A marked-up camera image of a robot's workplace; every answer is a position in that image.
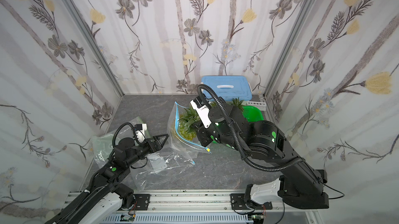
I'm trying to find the blue lid storage box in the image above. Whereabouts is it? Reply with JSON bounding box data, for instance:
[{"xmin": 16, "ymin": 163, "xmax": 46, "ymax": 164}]
[{"xmin": 201, "ymin": 75, "xmax": 252, "ymax": 101}]

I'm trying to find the green zip bag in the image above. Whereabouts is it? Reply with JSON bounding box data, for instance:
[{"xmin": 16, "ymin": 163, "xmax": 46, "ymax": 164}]
[{"xmin": 90, "ymin": 117, "xmax": 150, "ymax": 168}]

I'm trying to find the blue zip bag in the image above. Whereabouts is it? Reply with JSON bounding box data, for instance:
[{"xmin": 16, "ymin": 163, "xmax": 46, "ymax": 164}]
[{"xmin": 167, "ymin": 102, "xmax": 211, "ymax": 160}]

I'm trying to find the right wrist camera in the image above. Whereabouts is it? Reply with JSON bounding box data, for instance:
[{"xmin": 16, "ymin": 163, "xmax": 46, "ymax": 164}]
[{"xmin": 190, "ymin": 97, "xmax": 212, "ymax": 128}]

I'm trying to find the green plastic basket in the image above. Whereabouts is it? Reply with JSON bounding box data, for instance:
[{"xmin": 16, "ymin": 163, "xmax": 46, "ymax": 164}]
[{"xmin": 210, "ymin": 105, "xmax": 265, "ymax": 145}]

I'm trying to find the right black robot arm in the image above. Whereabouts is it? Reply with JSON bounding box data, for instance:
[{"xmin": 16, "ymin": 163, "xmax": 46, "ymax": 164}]
[{"xmin": 191, "ymin": 84, "xmax": 332, "ymax": 209}]

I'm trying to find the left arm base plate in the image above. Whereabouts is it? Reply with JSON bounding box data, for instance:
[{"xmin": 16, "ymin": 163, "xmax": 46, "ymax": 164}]
[{"xmin": 120, "ymin": 194, "xmax": 151, "ymax": 210}]

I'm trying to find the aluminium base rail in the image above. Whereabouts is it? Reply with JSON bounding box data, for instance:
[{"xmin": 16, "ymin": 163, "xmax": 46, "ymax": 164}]
[{"xmin": 100, "ymin": 190, "xmax": 321, "ymax": 224}]

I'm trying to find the white perforated strip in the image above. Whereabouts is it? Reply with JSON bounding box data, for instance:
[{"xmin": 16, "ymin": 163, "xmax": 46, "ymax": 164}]
[{"xmin": 246, "ymin": 101, "xmax": 267, "ymax": 111}]

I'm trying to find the pineapple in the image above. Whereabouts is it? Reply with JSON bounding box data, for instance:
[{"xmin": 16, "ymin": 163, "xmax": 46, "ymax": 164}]
[
  {"xmin": 209, "ymin": 101, "xmax": 218, "ymax": 108},
  {"xmin": 178, "ymin": 106, "xmax": 200, "ymax": 141},
  {"xmin": 229, "ymin": 98, "xmax": 244, "ymax": 112}
]

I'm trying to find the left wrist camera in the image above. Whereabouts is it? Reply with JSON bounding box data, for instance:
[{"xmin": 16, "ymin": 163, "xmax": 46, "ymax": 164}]
[{"xmin": 134, "ymin": 124, "xmax": 147, "ymax": 145}]

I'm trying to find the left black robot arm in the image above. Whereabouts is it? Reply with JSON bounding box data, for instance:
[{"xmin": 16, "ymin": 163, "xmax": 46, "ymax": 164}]
[{"xmin": 48, "ymin": 122, "xmax": 169, "ymax": 224}]

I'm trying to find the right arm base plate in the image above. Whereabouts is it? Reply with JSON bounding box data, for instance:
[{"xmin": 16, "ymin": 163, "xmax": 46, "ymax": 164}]
[{"xmin": 230, "ymin": 193, "xmax": 273, "ymax": 211}]

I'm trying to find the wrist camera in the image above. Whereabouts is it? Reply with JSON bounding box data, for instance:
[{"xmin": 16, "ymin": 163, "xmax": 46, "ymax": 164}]
[
  {"xmin": 134, "ymin": 124, "xmax": 147, "ymax": 145},
  {"xmin": 190, "ymin": 97, "xmax": 212, "ymax": 128}
]

